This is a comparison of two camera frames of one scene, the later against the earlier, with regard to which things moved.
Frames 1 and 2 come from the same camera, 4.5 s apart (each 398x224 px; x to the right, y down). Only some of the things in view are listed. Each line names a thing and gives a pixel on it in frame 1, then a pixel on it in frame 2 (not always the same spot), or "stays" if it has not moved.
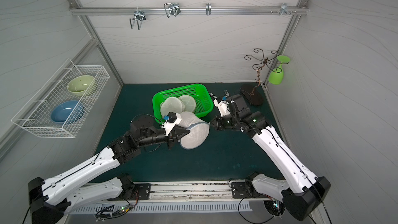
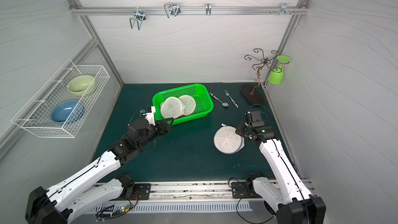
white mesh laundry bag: x=199 y=130 to x=227 y=141
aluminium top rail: x=100 y=11 stays
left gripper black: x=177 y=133 to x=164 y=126
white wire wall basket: x=61 y=106 stays
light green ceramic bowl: x=79 y=84 stays
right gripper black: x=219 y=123 to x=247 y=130
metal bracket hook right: x=284 y=10 stays
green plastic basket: x=203 y=102 stays
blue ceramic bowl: x=67 y=112 stays
